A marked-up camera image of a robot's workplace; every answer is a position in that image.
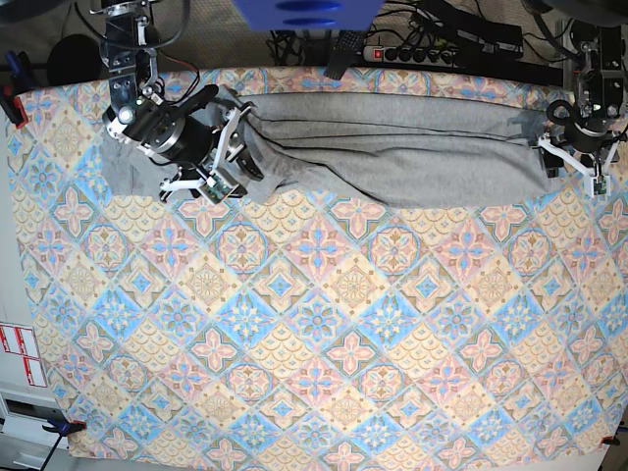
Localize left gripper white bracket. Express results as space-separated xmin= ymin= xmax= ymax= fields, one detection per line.
xmin=530 ymin=125 xmax=619 ymax=197

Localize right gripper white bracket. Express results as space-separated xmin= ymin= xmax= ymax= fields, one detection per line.
xmin=157 ymin=84 xmax=264 ymax=205

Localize grey T-shirt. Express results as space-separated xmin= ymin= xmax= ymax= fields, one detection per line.
xmin=100 ymin=87 xmax=560 ymax=210

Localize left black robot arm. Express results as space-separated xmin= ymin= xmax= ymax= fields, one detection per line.
xmin=522 ymin=1 xmax=627 ymax=198

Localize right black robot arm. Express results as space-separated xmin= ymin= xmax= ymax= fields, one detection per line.
xmin=90 ymin=1 xmax=264 ymax=205

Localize patterned tile tablecloth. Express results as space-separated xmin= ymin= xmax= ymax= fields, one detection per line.
xmin=8 ymin=82 xmax=627 ymax=470

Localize blue box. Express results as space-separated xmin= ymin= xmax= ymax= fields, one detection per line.
xmin=234 ymin=0 xmax=384 ymax=31

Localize black power strip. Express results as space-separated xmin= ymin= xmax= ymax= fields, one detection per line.
xmin=362 ymin=45 xmax=457 ymax=67

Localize red black clamp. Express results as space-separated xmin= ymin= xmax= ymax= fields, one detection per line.
xmin=1 ymin=51 xmax=28 ymax=129

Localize red white stickers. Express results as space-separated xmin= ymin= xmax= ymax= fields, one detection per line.
xmin=1 ymin=323 xmax=47 ymax=388

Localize small orange clamp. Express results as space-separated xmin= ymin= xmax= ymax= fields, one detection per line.
xmin=602 ymin=437 xmax=620 ymax=446

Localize orange black clamp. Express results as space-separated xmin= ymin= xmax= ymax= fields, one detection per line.
xmin=42 ymin=419 xmax=86 ymax=438

